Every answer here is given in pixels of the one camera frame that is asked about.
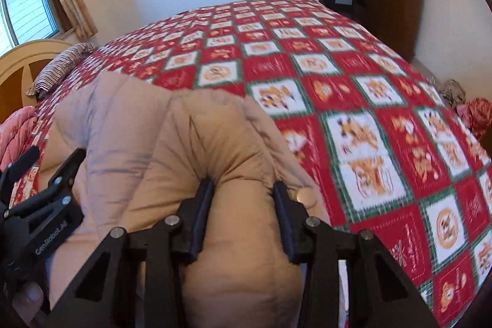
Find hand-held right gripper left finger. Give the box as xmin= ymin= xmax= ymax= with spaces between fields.
xmin=48 ymin=178 xmax=216 ymax=328

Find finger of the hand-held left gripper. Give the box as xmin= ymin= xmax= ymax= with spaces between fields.
xmin=8 ymin=148 xmax=87 ymax=219
xmin=0 ymin=145 xmax=41 ymax=184

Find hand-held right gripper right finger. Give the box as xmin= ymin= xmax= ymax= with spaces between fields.
xmin=272 ymin=181 xmax=439 ymax=328

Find beige puffer jacket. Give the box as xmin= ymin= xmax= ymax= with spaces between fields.
xmin=38 ymin=73 xmax=331 ymax=328

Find person's left hand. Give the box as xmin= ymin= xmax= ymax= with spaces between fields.
xmin=13 ymin=281 xmax=49 ymax=328

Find pink quilt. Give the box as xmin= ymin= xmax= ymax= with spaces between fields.
xmin=0 ymin=106 xmax=39 ymax=175

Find wooden headboard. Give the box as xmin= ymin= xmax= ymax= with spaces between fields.
xmin=0 ymin=39 xmax=73 ymax=121

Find striped pillow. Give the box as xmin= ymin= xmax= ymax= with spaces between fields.
xmin=27 ymin=42 xmax=95 ymax=98

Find red checked printed blanket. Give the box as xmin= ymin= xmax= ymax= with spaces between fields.
xmin=8 ymin=0 xmax=492 ymax=328

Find window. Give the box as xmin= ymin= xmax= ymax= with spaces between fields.
xmin=0 ymin=0 xmax=60 ymax=56

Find grey cloth pile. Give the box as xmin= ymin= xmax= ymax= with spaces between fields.
xmin=438 ymin=79 xmax=466 ymax=108

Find red cloth bundle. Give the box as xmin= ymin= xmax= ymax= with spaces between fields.
xmin=457 ymin=97 xmax=492 ymax=141

